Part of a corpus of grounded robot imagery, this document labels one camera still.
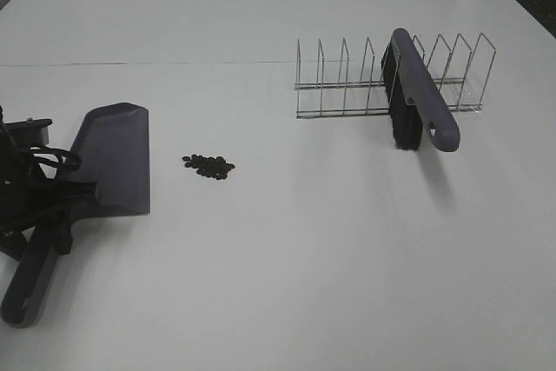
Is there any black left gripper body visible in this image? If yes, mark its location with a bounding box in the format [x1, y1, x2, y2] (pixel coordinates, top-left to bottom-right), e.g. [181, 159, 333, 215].
[1, 180, 97, 258]

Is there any purple plastic dustpan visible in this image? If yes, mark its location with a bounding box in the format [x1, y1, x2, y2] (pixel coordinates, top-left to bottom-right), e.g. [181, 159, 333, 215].
[1, 103, 150, 328]

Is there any pile of coffee beans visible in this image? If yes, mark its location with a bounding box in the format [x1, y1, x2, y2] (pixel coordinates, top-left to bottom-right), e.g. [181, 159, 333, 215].
[182, 154, 235, 180]

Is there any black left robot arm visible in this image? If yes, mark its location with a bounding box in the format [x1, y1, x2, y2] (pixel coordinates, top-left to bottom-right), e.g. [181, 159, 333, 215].
[1, 118, 97, 261]

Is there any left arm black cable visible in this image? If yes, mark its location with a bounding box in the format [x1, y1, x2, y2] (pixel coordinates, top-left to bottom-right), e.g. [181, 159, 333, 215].
[0, 103, 83, 185]

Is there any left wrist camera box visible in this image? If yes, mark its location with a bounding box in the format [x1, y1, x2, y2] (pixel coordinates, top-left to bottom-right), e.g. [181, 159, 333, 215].
[4, 118, 53, 148]

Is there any chrome wire dish rack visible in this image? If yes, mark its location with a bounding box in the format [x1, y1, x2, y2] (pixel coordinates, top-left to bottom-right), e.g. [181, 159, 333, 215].
[294, 33, 498, 119]

